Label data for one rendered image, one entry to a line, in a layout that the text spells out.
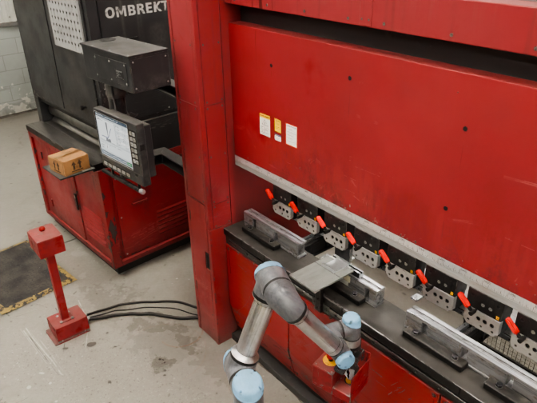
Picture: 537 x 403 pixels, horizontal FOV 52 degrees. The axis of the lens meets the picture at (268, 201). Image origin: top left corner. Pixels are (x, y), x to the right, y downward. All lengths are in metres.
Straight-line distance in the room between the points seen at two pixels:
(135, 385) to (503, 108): 2.66
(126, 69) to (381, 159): 1.37
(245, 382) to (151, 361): 1.69
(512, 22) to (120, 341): 3.09
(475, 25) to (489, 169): 0.49
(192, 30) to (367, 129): 1.07
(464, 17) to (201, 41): 1.41
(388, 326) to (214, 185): 1.27
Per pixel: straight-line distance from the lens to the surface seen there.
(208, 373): 3.63
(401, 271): 2.47
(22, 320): 4.40
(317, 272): 2.71
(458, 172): 2.12
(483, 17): 1.95
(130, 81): 2.92
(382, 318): 2.66
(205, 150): 3.06
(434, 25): 2.05
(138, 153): 3.01
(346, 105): 2.40
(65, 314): 4.06
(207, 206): 3.20
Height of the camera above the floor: 2.55
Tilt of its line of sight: 28 degrees down
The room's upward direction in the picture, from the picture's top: 1 degrees counter-clockwise
